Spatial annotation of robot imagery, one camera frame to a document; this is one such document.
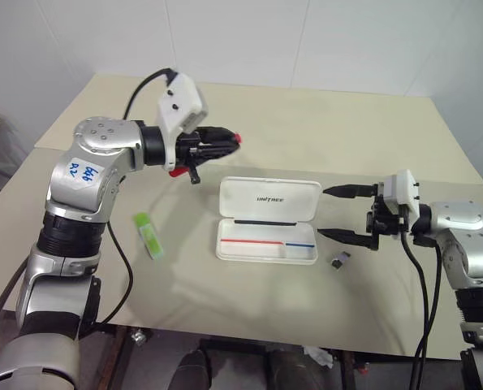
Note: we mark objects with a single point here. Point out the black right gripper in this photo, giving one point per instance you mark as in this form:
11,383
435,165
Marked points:
381,221

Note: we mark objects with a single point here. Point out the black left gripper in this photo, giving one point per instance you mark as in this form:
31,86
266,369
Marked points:
186,152

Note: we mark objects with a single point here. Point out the red marker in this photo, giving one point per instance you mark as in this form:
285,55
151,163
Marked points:
238,139

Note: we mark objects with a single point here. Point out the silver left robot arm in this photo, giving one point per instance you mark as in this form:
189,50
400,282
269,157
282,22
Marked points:
99,138

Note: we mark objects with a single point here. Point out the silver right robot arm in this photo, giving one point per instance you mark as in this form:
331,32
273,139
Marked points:
464,227

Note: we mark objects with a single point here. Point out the white hinged pencil case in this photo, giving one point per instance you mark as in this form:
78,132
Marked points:
265,203

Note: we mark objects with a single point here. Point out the green translucent marker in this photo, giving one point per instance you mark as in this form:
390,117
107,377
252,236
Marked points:
148,235

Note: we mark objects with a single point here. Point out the small grey black clip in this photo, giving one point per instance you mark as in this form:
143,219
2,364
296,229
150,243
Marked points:
340,260

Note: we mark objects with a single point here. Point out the white crumpled paper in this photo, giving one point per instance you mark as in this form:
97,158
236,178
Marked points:
319,356

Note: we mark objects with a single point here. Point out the metal table caster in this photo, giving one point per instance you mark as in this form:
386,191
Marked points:
138,336

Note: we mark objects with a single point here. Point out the dark rounded shape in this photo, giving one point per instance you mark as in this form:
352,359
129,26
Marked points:
193,371

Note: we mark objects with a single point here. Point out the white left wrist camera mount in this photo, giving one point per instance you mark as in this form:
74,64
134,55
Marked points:
180,101

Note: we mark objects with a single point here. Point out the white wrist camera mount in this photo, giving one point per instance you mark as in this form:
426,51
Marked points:
180,101
403,191

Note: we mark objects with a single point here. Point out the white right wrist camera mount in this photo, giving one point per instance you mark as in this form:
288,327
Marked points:
403,191

